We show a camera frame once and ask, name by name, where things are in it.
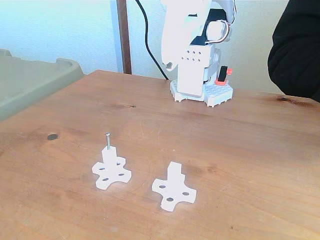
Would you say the brown wooden strip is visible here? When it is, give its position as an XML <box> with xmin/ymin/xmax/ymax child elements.
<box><xmin>116</xmin><ymin>0</ymin><xmax>133</xmax><ymax>75</ymax></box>

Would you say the orange and black clamp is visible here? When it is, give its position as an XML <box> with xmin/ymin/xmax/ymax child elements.
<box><xmin>214</xmin><ymin>65</ymin><xmax>233</xmax><ymax>86</ymax></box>

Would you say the person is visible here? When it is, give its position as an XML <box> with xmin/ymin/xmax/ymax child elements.
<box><xmin>267</xmin><ymin>0</ymin><xmax>320</xmax><ymax>103</ymax></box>

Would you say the olive plastic bin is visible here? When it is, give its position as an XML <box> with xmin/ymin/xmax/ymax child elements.
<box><xmin>0</xmin><ymin>48</ymin><xmax>85</xmax><ymax>123</ymax></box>

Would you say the black camera cable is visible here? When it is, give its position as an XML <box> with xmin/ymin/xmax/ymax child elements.
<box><xmin>134</xmin><ymin>0</ymin><xmax>169</xmax><ymax>81</ymax></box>

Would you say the red white arm servo wire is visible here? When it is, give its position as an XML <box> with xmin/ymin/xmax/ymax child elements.
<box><xmin>204</xmin><ymin>19</ymin><xmax>231</xmax><ymax>46</ymax></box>

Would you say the white studded base plate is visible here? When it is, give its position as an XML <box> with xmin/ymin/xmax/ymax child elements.
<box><xmin>169</xmin><ymin>79</ymin><xmax>234</xmax><ymax>109</ymax></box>

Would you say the white cross-base post stand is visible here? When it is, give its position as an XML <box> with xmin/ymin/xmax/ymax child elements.
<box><xmin>151</xmin><ymin>161</ymin><xmax>198</xmax><ymax>213</ymax></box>
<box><xmin>91</xmin><ymin>146</ymin><xmax>133</xmax><ymax>190</ymax></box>

